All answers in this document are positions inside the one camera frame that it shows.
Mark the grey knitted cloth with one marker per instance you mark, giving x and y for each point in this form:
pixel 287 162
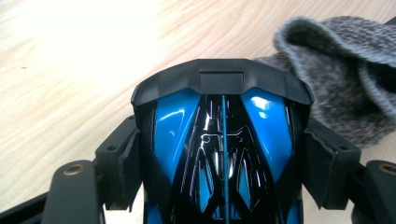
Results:
pixel 339 93

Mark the blue and black toy car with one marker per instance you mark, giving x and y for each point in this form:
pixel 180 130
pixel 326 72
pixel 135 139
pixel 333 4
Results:
pixel 221 140

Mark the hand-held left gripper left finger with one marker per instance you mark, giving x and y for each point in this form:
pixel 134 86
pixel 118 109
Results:
pixel 115 174

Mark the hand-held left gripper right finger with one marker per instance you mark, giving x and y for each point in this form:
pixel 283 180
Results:
pixel 333 174

